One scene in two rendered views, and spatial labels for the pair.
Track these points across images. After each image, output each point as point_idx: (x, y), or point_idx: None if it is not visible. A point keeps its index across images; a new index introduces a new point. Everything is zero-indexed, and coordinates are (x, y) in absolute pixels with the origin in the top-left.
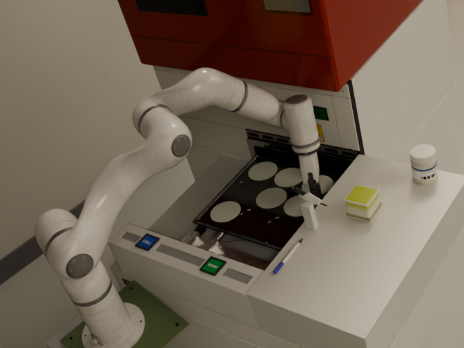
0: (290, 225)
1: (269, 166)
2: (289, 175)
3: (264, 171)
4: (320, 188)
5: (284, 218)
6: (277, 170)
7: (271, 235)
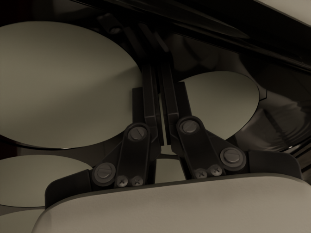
0: (286, 115)
1: (6, 224)
2: (30, 187)
3: (34, 223)
4: (148, 91)
5: (246, 136)
6: (18, 211)
7: (297, 139)
